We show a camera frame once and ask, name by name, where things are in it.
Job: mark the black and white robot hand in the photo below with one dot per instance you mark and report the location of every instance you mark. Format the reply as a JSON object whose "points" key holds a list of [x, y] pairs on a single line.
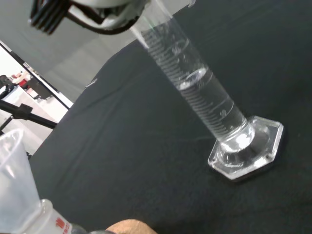
{"points": [[107, 19]]}

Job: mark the pale grey board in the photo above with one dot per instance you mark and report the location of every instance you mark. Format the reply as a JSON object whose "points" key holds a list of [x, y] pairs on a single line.
{"points": [[61, 53]]}

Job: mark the grey cloth clip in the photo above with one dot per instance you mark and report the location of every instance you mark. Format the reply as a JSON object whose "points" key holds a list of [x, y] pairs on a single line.
{"points": [[91, 83]]}

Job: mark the black tripod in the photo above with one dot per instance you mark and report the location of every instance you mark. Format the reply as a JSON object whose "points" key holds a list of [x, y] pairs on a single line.
{"points": [[26, 115]]}

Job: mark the black bench cloth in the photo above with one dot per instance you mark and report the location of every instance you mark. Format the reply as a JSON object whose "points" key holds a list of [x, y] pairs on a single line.
{"points": [[146, 146]]}

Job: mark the clear plastic funnel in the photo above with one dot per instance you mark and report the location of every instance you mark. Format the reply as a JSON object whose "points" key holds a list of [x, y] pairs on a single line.
{"points": [[14, 182]]}

